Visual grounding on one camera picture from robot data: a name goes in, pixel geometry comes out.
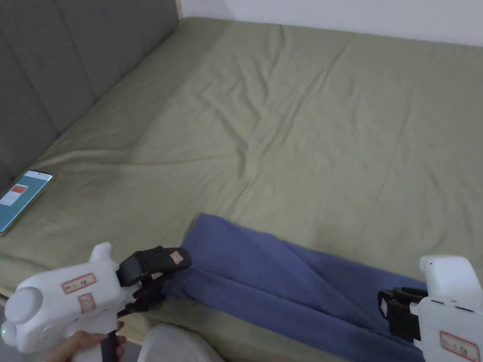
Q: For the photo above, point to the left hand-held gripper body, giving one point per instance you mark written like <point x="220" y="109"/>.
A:
<point x="64" y="301"/>

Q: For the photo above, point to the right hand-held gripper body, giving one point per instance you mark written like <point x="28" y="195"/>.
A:
<point x="451" y="301"/>

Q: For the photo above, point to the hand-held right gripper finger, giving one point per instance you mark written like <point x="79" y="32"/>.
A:
<point x="400" y="318"/>
<point x="411" y="293"/>

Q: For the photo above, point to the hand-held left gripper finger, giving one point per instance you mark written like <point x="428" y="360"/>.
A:
<point x="166" y="260"/>
<point x="149" y="296"/>

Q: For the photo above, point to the dark blue garment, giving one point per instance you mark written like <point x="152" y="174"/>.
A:
<point x="264" y="271"/>

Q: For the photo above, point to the person's left hand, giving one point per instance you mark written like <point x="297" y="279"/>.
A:
<point x="81" y="345"/>

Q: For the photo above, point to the person's legs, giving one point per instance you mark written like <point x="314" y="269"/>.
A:
<point x="171" y="345"/>

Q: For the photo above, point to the smartphone with lit screen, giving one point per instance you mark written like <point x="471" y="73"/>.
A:
<point x="20" y="198"/>

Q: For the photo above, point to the bed with pale green sheet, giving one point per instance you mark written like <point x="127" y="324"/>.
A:
<point x="286" y="124"/>

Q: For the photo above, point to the grey padded headboard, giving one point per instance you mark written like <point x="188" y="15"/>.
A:
<point x="64" y="56"/>

